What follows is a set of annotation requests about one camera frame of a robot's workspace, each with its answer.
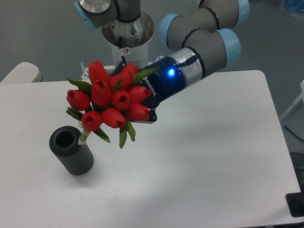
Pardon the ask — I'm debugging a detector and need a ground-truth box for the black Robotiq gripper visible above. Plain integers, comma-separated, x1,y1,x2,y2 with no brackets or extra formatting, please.
110,57,187,124

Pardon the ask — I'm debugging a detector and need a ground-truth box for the red tulip bouquet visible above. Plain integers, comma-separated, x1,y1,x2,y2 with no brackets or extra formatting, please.
66,63,157,148

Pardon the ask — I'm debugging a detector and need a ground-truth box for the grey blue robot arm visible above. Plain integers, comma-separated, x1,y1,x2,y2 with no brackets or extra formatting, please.
74,0,250,123

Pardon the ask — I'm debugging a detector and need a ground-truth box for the dark grey ribbed vase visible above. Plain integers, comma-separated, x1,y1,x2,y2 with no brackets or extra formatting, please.
49,126,94,176

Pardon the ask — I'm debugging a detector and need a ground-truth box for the white chair backrest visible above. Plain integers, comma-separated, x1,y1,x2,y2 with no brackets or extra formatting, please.
0,62,44,85

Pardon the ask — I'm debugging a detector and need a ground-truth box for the white furniture leg right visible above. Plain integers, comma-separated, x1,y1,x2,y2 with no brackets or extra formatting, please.
279,81,304,124

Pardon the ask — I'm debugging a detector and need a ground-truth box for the blue item in clear bag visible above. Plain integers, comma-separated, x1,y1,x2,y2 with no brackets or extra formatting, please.
280,0,304,19

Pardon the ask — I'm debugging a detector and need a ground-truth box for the black device at table corner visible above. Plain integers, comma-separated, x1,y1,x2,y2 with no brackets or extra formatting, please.
285,192,304,218

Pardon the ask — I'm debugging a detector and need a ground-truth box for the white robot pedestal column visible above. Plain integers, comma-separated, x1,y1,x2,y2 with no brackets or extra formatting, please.
102,11,154,68

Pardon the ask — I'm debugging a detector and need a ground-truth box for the black pedestal cable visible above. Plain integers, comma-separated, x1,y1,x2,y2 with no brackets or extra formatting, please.
118,36,130,65

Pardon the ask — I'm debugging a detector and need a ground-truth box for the white pedestal base frame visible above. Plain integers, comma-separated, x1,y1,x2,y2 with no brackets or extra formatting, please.
80,56,164,82

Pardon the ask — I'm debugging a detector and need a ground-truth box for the black cable on floor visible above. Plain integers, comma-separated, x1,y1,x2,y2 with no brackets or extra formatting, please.
284,125,304,141

